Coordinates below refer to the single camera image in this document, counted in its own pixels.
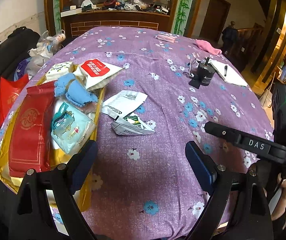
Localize red foil pouch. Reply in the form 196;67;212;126
8;81;54;178

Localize teal cartoon tissue pack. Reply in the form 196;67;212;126
51;101;96;155

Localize person in dark clothes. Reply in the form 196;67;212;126
221;21;238;54

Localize white plastic bags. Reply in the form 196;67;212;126
25;29;66;79

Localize blue knitted cloth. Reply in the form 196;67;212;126
54;73;98;107

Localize white foam block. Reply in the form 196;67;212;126
45;61;74;82

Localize green white seasoning packet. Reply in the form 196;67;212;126
111;113;155;136

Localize wooden cabinet counter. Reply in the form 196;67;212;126
61;10;173;37

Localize white paper sachet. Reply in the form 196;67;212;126
102;90;147;119

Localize white foam box yellow tape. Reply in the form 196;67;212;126
0;64;107;213

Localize person's right hand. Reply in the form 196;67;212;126
264;179;286;221

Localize white red snack bag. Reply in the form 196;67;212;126
73;59;124;91

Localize pink cloth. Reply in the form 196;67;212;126
195;39;222;55

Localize black pen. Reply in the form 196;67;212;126
224;65;228;77

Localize purple floral tablecloth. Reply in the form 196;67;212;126
0;26;275;240

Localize black cylindrical motor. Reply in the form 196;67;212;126
189;57;216;89

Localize white notepad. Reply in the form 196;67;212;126
209;60;248;87

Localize red shopping bag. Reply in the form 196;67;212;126
0;74;29;126

